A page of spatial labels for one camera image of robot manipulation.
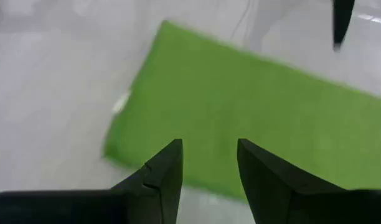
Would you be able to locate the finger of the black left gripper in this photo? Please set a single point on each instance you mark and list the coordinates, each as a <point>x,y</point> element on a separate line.
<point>341,21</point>

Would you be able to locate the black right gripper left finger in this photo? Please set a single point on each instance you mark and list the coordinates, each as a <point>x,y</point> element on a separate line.
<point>162,186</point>

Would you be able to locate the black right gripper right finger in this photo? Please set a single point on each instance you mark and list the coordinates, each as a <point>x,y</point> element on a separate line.
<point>265,186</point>

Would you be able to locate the green microfibre towel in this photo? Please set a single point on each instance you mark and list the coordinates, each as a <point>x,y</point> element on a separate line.
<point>240,102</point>

